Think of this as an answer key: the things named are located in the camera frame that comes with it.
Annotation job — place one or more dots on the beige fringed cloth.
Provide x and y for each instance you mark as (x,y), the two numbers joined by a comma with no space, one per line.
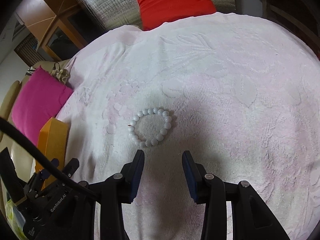
(60,74)

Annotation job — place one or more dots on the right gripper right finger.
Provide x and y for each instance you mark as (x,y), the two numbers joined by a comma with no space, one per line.
(194,175)

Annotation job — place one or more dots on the red cushion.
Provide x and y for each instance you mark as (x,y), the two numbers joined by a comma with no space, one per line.
(156,12)

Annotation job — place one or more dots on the magenta pillow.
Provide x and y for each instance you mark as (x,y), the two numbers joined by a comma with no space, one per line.
(37,104)

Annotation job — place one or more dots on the beige leather sofa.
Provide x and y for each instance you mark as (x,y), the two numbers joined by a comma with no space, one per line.
(10,119)

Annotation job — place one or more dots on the curved wooden cabinet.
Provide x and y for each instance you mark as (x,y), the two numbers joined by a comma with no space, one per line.
(61,27)

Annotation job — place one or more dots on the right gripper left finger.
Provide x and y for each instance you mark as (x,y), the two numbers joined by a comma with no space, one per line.
(132,173)

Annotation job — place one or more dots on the orange cardboard box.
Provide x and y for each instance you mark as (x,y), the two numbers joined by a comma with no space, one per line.
(53,140)

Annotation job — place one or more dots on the pink white towel blanket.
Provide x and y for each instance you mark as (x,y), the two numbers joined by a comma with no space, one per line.
(243,94)

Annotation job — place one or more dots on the yellow green plastic bag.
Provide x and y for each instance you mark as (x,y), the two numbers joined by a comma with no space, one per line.
(15,220)

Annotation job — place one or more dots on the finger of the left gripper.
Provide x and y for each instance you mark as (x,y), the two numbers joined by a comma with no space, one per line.
(71,167)
(50,169)

